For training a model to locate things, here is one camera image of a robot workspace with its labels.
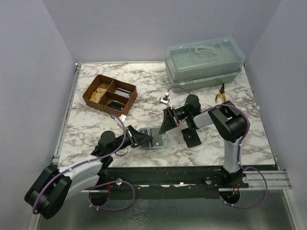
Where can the green card holder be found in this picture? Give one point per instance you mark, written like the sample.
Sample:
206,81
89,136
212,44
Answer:
165,139

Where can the yellow handled pliers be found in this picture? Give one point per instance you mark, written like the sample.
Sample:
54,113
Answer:
221,93

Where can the black card holder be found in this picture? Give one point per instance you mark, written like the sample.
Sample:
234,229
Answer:
191,137

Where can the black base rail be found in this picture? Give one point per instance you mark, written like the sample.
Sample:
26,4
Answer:
208,182

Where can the woven brown basket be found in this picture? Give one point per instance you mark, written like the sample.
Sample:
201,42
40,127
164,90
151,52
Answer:
109,95

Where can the aluminium frame rail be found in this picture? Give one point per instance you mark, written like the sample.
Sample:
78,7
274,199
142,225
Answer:
58,148

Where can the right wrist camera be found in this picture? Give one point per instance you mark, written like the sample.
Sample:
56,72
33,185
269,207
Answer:
166,101

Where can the translucent green storage box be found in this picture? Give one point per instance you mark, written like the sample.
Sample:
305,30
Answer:
203,64

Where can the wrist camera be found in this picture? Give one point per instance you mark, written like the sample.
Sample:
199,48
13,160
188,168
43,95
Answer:
120,122
166,101

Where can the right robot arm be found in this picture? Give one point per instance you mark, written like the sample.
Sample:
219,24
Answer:
231,123

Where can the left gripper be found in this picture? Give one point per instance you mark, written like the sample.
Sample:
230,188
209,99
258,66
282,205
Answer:
135,137

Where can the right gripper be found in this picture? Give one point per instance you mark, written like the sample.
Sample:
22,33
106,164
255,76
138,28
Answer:
171,120

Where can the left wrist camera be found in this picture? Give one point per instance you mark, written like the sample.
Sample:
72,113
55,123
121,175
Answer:
120,122

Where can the dark card right pocket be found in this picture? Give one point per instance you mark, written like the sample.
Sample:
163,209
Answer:
157,140

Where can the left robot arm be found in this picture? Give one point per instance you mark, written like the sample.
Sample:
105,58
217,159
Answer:
56,185

